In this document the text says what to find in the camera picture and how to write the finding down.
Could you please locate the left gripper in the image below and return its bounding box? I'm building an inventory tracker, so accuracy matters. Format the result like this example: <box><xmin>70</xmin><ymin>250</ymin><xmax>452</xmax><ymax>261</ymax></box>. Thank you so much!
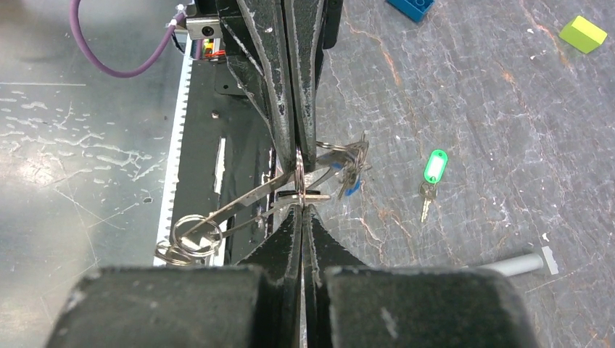
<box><xmin>184</xmin><ymin>0</ymin><xmax>344</xmax><ymax>173</ymax></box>

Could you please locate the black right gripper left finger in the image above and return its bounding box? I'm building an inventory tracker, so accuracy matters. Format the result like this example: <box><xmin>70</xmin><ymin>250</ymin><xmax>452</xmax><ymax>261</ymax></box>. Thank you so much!
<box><xmin>46</xmin><ymin>205</ymin><xmax>302</xmax><ymax>347</ymax></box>

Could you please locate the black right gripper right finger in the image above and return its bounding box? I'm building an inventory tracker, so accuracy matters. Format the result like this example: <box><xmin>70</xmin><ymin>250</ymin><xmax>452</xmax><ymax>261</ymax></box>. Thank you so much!
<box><xmin>302</xmin><ymin>205</ymin><xmax>539</xmax><ymax>347</ymax></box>

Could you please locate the perforated metal ring plate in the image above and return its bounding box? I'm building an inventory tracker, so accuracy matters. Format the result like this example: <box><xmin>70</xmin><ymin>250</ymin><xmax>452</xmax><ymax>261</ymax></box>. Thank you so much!
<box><xmin>153</xmin><ymin>132</ymin><xmax>373</xmax><ymax>268</ymax></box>

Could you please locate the silver key with ring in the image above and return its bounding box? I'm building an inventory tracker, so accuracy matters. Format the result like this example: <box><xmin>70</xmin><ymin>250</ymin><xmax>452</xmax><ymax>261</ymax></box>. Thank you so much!
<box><xmin>276</xmin><ymin>190</ymin><xmax>331</xmax><ymax>202</ymax></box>

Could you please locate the blue key tag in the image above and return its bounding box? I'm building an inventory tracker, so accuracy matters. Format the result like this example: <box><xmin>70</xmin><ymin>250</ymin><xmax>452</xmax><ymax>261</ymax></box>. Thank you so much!
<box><xmin>331</xmin><ymin>161</ymin><xmax>362</xmax><ymax>200</ymax></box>

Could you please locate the green key tag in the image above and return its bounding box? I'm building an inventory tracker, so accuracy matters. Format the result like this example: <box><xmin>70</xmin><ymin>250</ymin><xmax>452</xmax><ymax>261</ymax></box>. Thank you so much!
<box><xmin>418</xmin><ymin>149</ymin><xmax>448</xmax><ymax>223</ymax></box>

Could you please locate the dark blue flat brick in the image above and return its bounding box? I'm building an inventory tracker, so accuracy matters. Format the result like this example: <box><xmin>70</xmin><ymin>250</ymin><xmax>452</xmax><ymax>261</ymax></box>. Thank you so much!
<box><xmin>387</xmin><ymin>0</ymin><xmax>435</xmax><ymax>23</ymax></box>

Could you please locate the grey toy axle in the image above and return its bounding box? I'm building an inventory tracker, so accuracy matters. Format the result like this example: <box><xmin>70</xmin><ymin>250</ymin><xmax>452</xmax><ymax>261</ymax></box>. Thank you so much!
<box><xmin>475</xmin><ymin>246</ymin><xmax>559</xmax><ymax>277</ymax></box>

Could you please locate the lime green block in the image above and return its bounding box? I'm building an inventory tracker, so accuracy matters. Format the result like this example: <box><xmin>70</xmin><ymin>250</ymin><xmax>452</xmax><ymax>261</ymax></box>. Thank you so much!
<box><xmin>558</xmin><ymin>15</ymin><xmax>608</xmax><ymax>54</ymax></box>

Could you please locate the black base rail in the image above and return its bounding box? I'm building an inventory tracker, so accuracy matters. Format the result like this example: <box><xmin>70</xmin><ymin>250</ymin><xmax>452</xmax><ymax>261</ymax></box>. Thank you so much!
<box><xmin>157</xmin><ymin>54</ymin><xmax>276</xmax><ymax>241</ymax></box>

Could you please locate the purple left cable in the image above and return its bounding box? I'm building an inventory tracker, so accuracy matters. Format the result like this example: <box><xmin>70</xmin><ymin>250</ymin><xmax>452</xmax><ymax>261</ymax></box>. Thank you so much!
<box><xmin>68</xmin><ymin>0</ymin><xmax>189</xmax><ymax>79</ymax></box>

